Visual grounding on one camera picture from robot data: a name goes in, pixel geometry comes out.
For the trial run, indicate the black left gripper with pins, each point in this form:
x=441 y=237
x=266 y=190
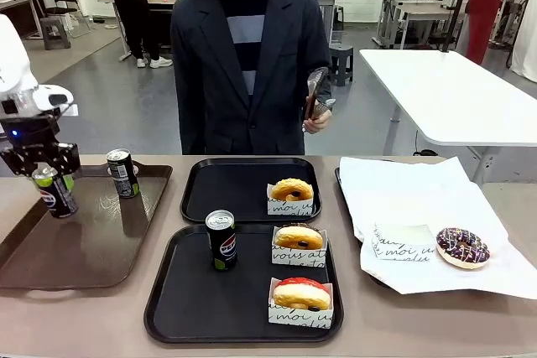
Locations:
x=29 y=129

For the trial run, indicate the black pepsi drink can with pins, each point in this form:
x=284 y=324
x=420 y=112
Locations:
x=221 y=245
x=123 y=173
x=63 y=203

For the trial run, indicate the yellow glazed donut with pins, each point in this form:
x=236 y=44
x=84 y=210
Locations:
x=289 y=189

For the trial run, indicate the perforated metal serving tongs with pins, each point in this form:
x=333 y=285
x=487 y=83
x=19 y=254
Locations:
x=316 y=78

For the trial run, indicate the red glazed donut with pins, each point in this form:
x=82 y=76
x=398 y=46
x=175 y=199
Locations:
x=300 y=291

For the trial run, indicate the red topped donut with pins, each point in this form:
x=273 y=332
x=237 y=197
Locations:
x=300 y=316

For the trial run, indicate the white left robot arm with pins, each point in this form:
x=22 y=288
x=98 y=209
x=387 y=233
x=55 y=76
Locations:
x=12 y=64

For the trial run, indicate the person's right forearm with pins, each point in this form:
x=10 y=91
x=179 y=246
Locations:
x=189 y=119

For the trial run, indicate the person's left hand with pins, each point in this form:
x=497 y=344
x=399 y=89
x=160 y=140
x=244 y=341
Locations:
x=321 y=121

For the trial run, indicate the brown plastic serving tray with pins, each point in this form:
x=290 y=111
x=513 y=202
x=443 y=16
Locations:
x=92 y=240

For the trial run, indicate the gray plastic stool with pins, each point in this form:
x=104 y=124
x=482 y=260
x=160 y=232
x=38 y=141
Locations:
x=342 y=64
x=54 y=33

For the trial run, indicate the gray background desk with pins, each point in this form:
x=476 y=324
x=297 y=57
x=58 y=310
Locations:
x=17 y=1

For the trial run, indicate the person in gray hoodie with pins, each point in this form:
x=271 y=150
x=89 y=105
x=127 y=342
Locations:
x=134 y=10

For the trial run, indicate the person in dark blazer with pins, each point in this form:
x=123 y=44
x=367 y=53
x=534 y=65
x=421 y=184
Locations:
x=218 y=81

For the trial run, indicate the white script-printed paper box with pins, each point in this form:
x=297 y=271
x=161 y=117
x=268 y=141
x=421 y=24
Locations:
x=403 y=242

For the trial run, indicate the white paper sheet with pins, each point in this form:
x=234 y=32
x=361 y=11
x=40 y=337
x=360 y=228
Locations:
x=419 y=190

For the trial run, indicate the white background work table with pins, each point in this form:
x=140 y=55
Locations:
x=415 y=12

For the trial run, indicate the white folding table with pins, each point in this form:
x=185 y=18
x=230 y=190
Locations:
x=453 y=94

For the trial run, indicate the chocolate donut with sprinkles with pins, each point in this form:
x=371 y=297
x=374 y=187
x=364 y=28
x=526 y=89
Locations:
x=461 y=247

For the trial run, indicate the black pole stand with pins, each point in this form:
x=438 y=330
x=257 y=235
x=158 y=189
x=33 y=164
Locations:
x=457 y=10

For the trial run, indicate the person in red clothes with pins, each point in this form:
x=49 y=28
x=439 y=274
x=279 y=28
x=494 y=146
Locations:
x=484 y=10

